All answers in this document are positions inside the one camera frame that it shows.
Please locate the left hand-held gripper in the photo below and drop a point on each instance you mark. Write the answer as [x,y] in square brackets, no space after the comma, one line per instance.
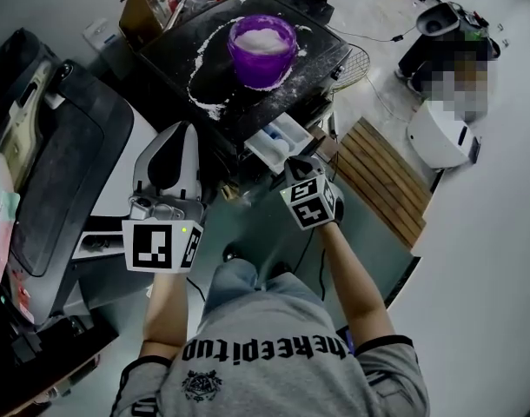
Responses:
[150,246]

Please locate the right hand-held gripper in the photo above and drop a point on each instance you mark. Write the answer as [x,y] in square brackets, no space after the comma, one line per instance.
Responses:
[310,215]

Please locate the white detergent drawer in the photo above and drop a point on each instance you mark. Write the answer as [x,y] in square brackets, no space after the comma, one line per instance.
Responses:
[265,154]

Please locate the white flour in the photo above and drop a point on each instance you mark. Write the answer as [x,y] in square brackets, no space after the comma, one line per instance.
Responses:
[260,41]

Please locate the person's right forearm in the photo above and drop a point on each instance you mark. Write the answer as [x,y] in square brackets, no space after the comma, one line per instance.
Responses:
[360,285]

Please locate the person's left forearm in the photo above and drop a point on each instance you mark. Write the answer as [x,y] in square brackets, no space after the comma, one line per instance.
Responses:
[165,306]

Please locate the wooden slat platform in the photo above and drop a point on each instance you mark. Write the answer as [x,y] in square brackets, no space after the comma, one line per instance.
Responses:
[378,180]

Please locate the white and black appliance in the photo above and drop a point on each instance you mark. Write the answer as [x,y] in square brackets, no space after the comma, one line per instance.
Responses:
[65,167]

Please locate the person's right black shoe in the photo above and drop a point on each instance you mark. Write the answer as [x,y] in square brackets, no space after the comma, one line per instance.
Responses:
[281,269]

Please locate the person's black shoe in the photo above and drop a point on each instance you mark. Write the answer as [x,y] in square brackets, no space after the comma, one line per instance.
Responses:
[233,256]
[281,269]

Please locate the person's left black shoe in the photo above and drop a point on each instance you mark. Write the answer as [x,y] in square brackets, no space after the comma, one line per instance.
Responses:
[233,256]

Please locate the black washing machine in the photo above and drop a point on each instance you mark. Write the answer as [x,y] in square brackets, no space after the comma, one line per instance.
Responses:
[213,81]

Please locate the purple plastic tub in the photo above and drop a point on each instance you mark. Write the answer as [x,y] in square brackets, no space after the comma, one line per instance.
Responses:
[260,70]

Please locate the person's blue jeans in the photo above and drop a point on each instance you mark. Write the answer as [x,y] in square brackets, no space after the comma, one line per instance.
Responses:
[256,289]

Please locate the white round appliance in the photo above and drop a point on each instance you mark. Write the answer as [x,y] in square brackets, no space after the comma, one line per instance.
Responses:
[439,137]

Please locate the cream plastic panel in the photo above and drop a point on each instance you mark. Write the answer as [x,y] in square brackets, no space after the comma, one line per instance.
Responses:
[21,115]

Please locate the small white blue device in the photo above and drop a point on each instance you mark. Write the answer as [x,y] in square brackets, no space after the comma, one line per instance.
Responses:
[99,35]

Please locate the large open cardboard box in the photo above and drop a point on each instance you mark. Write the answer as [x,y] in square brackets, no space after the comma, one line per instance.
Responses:
[132,20]

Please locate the pink and green packet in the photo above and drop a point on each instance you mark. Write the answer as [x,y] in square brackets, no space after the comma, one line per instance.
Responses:
[0,224]

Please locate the small blue screen device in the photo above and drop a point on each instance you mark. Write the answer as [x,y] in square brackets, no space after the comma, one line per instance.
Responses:
[346,339]

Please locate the grey metal rod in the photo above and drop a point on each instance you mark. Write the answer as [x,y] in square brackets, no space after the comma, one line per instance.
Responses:
[182,0]

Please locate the black bag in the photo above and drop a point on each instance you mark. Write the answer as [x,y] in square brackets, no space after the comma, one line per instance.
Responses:
[17,54]

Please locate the white domed device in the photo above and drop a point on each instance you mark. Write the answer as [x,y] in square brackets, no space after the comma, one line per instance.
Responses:
[436,17]

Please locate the person's grey printed t-shirt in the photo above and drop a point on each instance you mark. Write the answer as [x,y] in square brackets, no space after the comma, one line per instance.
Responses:
[269,385]

